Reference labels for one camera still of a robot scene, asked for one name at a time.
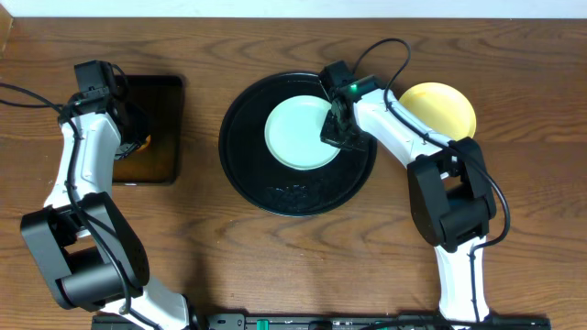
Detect orange green scrub sponge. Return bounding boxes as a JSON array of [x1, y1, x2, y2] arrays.
[[136, 136, 151, 152]]

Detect light blue plate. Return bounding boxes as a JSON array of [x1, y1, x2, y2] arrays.
[[264, 95, 340, 171]]

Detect yellow plate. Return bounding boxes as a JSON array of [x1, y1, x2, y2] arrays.
[[399, 82, 477, 140]]

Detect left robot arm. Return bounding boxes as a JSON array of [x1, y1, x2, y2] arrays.
[[20, 101, 197, 329]]

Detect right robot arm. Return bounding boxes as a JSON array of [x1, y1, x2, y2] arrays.
[[320, 76, 500, 327]]

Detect black rectangular water tray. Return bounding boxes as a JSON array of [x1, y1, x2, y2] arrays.
[[113, 75, 184, 185]]

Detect black round tray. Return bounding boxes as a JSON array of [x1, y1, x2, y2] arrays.
[[218, 71, 377, 216]]

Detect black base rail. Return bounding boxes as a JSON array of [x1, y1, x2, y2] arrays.
[[90, 312, 551, 330]]

